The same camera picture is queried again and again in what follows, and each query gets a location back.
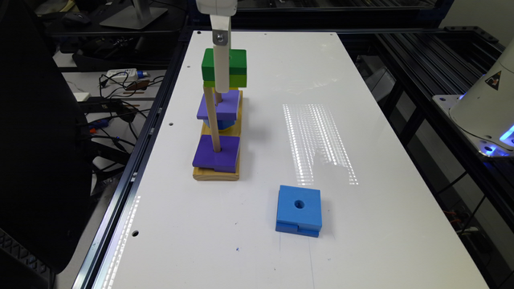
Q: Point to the blue square block with hole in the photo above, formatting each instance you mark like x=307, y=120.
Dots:
x=299, y=211

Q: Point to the near wooden peg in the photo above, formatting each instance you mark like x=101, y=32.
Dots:
x=212, y=118

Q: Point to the black aluminium frame rail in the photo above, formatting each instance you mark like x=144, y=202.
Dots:
x=103, y=256

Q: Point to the dark purple square block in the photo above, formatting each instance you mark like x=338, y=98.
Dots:
x=225, y=161

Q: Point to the blue block under purple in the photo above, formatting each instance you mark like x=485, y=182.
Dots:
x=222, y=124

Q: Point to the green square block with hole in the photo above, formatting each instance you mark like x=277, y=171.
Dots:
x=237, y=68

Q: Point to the wooden peg base board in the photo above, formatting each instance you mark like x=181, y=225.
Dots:
x=201, y=174

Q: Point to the white power strip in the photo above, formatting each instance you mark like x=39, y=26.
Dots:
x=127, y=74

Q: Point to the black office chair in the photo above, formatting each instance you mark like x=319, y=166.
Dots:
x=46, y=172

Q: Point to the light purple square block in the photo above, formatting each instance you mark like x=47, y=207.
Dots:
x=228, y=109

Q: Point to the grey monitor stand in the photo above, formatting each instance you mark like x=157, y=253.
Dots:
x=135, y=17

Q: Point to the wooden peg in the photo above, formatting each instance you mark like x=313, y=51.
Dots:
x=212, y=118
x=218, y=98

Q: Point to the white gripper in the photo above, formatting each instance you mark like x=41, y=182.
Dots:
x=220, y=12

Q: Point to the middle wooden peg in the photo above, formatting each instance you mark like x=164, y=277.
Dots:
x=218, y=98

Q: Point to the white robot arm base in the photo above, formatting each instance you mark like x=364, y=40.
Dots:
x=484, y=114

